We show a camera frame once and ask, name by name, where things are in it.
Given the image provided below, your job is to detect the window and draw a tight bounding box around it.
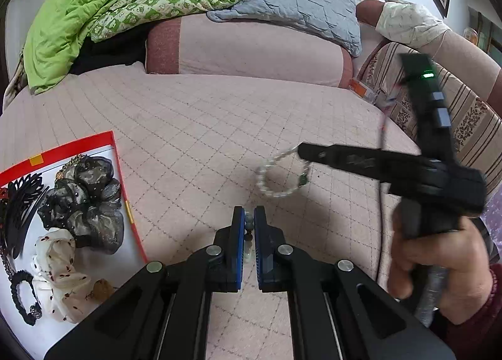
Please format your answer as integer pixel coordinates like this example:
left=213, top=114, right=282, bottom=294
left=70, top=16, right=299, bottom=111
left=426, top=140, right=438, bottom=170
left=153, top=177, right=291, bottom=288
left=463, top=7, right=502, bottom=59

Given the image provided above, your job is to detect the pink quilted bed sheet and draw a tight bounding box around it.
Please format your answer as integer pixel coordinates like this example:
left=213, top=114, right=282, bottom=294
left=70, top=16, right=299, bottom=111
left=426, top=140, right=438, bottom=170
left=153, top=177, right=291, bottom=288
left=0, top=66, right=428, bottom=360

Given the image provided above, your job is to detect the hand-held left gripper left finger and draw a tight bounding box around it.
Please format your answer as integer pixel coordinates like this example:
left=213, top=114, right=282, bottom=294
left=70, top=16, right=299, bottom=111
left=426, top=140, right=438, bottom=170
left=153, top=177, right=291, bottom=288
left=45, top=206, right=246, bottom=360

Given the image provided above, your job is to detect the grey green bead bracelet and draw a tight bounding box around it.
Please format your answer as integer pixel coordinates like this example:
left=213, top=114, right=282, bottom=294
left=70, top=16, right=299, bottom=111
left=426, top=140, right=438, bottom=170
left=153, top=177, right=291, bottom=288
left=243, top=215, right=257, bottom=267

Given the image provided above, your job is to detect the green patterned quilt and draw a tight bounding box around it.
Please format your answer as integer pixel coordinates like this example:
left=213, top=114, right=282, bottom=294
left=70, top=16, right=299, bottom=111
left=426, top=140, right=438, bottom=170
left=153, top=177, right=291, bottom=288
left=3, top=0, right=263, bottom=96

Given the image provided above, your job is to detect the striped floral sofa cushion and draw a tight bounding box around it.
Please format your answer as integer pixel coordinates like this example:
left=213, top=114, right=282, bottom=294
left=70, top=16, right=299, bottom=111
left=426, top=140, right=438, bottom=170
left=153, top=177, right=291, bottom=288
left=359, top=42, right=502, bottom=188

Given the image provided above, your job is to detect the purple patterned cloth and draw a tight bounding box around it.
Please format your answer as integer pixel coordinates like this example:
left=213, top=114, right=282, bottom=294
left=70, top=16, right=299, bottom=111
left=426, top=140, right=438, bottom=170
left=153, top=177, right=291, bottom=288
left=480, top=188, right=502, bottom=267

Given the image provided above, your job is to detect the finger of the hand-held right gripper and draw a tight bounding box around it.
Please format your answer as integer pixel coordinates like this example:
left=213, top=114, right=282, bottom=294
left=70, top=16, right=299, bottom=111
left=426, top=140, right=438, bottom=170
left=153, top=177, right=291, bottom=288
left=297, top=143, right=426, bottom=190

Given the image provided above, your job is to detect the gold ornate hair clip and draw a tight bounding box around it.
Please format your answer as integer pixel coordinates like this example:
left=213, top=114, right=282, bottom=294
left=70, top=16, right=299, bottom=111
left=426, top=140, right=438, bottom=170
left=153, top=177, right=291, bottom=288
left=55, top=155, right=85, bottom=182

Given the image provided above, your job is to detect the pink bolster cushion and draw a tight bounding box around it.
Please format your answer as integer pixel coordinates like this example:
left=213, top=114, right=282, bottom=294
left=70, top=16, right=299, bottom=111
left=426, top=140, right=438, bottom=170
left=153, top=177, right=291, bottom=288
left=145, top=14, right=354, bottom=89

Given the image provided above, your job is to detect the red shallow tray box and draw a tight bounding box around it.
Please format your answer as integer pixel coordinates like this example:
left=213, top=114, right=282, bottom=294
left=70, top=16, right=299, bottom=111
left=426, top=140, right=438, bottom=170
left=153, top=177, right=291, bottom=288
left=0, top=130, right=150, bottom=345

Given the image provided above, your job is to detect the white polka dot scrunchie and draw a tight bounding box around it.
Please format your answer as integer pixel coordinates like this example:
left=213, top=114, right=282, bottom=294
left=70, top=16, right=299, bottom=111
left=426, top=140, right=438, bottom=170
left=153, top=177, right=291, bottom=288
left=30, top=227, right=93, bottom=323

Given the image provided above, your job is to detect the black hair claw clip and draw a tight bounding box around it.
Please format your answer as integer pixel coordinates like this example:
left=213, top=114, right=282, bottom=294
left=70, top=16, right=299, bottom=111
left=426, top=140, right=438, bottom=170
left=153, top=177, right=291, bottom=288
left=0, top=174, right=50, bottom=259

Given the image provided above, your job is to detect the black beaded hair tie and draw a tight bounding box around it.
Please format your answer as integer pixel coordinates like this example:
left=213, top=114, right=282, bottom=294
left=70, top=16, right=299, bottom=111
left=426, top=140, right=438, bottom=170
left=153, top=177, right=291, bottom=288
left=8, top=270, right=42, bottom=325

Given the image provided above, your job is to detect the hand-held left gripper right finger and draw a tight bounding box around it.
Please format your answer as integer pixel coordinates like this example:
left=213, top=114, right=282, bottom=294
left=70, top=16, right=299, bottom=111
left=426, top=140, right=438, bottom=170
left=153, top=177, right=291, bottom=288
left=254, top=206, right=451, bottom=360

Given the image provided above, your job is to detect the white pearl bracelet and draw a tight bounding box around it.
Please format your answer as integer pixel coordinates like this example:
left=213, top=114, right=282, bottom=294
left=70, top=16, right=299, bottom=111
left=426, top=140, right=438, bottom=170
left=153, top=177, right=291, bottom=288
left=257, top=147, right=313, bottom=200

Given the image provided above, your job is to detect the person's right hand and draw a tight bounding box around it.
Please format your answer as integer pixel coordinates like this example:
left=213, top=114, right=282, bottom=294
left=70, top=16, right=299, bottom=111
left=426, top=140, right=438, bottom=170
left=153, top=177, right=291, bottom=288
left=387, top=213, right=494, bottom=325

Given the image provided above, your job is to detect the pink sofa armrest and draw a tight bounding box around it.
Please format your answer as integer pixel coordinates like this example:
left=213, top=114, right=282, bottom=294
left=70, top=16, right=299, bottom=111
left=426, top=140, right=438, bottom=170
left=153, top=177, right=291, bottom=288
left=355, top=0, right=502, bottom=104

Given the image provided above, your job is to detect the amber hair clip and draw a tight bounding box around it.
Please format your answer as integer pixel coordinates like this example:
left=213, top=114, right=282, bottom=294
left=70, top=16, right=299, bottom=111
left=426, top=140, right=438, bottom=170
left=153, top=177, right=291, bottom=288
left=88, top=279, right=114, bottom=302

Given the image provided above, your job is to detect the dark cloth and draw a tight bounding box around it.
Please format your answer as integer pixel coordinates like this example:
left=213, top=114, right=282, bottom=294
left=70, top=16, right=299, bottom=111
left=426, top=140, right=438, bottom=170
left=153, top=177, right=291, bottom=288
left=68, top=21, right=158, bottom=75

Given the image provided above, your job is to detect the white patterned cloth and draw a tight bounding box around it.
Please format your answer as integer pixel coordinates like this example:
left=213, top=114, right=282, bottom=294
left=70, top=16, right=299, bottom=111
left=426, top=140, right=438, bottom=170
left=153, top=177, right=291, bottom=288
left=375, top=0, right=451, bottom=50

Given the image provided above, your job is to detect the person's right forearm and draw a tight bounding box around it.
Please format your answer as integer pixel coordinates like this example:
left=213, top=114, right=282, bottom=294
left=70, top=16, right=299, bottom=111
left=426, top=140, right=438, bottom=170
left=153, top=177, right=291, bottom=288
left=431, top=266, right=502, bottom=360

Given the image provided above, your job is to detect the black grey organza scrunchie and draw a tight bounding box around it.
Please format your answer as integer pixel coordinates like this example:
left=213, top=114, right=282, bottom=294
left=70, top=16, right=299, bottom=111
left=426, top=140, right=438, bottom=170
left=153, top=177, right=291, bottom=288
left=38, top=155, right=125, bottom=255

